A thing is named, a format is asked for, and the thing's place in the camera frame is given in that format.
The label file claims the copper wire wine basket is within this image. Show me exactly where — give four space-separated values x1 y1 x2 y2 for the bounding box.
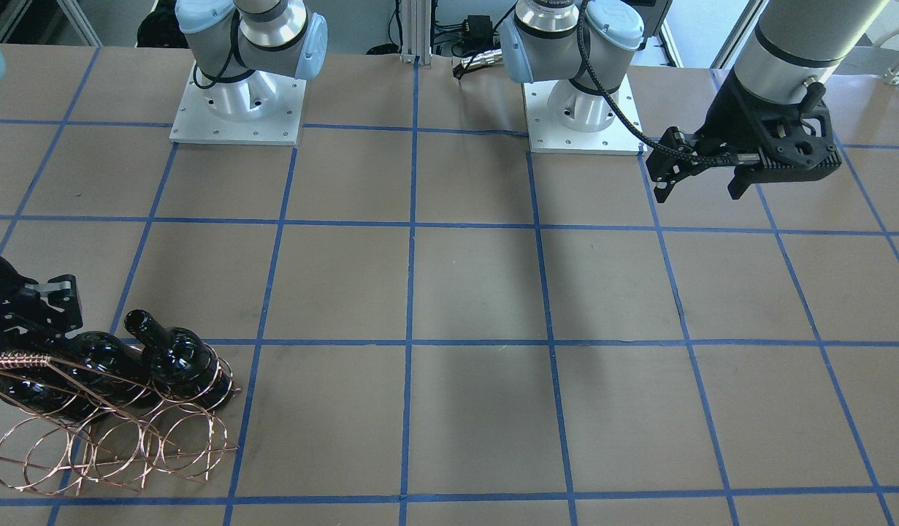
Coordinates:
0 351 239 497

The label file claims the dark glass wine bottle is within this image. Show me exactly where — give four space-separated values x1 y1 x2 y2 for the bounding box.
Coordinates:
58 332 160 409

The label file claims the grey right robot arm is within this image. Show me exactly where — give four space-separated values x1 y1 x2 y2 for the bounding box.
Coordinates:
0 9 305 347

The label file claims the black power adapter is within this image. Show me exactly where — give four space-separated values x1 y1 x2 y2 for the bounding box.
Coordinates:
460 15 494 47

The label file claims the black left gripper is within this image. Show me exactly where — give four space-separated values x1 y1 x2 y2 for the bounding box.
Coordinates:
646 73 843 203

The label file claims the aluminium frame post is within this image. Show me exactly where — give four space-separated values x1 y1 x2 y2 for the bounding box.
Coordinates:
399 0 435 69

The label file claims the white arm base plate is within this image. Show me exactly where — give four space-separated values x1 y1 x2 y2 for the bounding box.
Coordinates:
169 64 307 147
522 80 647 156

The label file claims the black braided cable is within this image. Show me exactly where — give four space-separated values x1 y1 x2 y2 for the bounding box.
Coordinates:
576 0 760 167

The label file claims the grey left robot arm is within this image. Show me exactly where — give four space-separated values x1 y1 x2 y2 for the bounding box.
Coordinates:
498 1 887 203

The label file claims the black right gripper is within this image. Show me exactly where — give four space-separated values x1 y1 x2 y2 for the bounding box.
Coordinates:
0 254 83 351

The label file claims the dark wine bottle in basket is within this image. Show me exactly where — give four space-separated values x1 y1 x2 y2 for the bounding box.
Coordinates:
124 309 233 410

